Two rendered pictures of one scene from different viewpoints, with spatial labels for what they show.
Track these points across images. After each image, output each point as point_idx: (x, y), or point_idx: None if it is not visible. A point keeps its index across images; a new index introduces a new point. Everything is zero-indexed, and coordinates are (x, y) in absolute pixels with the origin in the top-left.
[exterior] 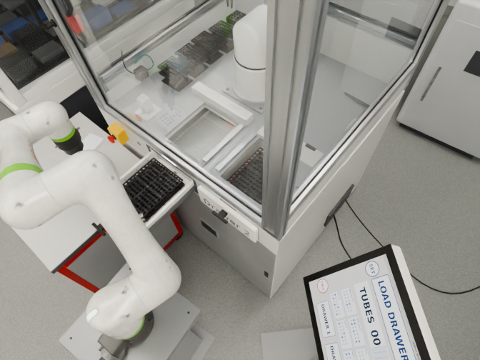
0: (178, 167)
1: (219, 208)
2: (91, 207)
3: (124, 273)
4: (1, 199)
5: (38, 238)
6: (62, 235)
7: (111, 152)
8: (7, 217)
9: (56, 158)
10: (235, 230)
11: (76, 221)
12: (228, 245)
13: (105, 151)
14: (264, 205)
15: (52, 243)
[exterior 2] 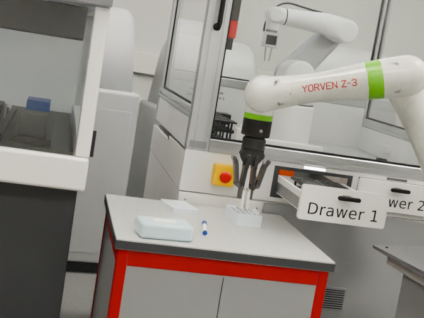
0: (330, 170)
1: (388, 190)
2: (419, 92)
3: (388, 249)
4: (410, 57)
5: (276, 251)
6: (292, 247)
7: (208, 209)
8: (423, 66)
9: (162, 216)
10: (391, 236)
11: (282, 240)
12: (361, 308)
13: (200, 209)
14: None
15: (296, 252)
